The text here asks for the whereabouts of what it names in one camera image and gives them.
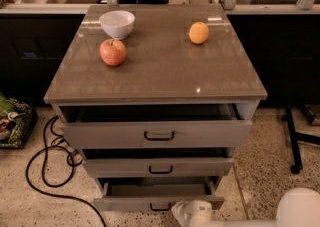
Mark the red apple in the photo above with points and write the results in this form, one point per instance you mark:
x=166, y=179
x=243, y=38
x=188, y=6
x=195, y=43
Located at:
x=112, y=52

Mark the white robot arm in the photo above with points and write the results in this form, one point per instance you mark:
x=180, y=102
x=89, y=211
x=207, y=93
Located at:
x=298, y=207

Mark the black wheeled stand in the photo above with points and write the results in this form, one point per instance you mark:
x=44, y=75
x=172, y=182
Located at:
x=295, y=137

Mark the grey drawer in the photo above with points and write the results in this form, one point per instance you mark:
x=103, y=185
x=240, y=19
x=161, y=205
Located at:
x=156, y=193
x=176, y=162
x=163, y=134

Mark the grey bottom drawer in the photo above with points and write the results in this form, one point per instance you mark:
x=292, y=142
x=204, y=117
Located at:
x=156, y=193

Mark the grey top drawer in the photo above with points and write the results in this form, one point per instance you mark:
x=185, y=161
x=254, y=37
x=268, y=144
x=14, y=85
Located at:
x=163, y=134

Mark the orange fruit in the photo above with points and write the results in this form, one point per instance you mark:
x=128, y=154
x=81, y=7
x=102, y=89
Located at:
x=198, y=32

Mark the grey drawer cabinet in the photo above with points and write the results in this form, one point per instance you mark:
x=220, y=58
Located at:
x=165, y=76

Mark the grey middle drawer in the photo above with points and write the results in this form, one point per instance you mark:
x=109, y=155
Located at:
x=176, y=162

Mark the white ceramic bowl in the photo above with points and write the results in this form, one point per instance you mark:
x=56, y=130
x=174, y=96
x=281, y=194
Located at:
x=117, y=24

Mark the patterned bag with items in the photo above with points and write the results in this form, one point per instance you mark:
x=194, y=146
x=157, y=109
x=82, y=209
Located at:
x=17, y=121

